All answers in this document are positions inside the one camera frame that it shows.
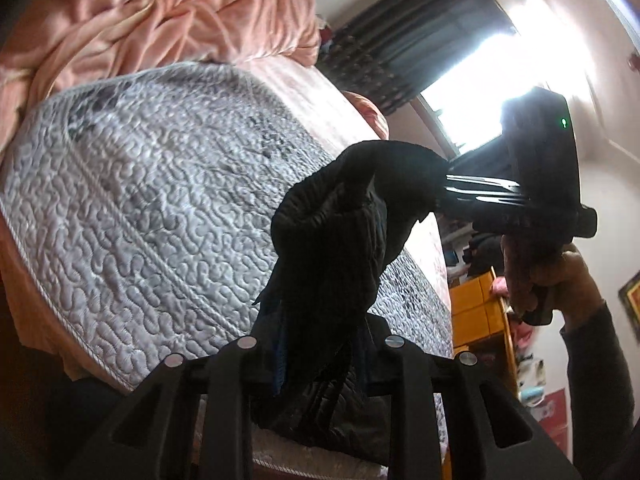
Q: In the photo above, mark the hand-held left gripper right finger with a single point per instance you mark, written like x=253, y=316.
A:
x=407, y=380

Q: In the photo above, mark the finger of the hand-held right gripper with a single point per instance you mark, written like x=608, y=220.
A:
x=480, y=199
x=480, y=162

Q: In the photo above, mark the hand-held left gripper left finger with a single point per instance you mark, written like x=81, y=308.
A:
x=240, y=377

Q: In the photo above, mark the black pants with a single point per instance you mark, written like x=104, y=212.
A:
x=325, y=240

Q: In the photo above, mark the person's right forearm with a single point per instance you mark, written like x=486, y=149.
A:
x=595, y=385

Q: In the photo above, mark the person's right hand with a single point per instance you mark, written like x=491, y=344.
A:
x=575, y=280

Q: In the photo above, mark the coat rack with dark coats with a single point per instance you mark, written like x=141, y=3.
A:
x=480, y=252

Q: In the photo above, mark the bright window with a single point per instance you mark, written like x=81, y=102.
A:
x=465, y=90

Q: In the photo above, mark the long wooden cabinet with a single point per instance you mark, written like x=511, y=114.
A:
x=475, y=305

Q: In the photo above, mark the orange pink pillow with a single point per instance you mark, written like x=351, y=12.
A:
x=372, y=115

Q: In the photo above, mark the dark patterned curtain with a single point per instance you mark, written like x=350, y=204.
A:
x=400, y=35

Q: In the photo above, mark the pink bed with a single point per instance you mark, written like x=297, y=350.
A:
x=310, y=90

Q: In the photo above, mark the grey quilted bed cover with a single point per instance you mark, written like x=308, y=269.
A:
x=150, y=210

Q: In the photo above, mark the pile of colourful bedside clutter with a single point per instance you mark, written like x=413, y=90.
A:
x=328, y=35

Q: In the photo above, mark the pink fleece blanket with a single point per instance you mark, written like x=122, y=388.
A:
x=150, y=10

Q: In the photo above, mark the dark framed wall picture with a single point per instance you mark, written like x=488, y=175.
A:
x=631, y=294

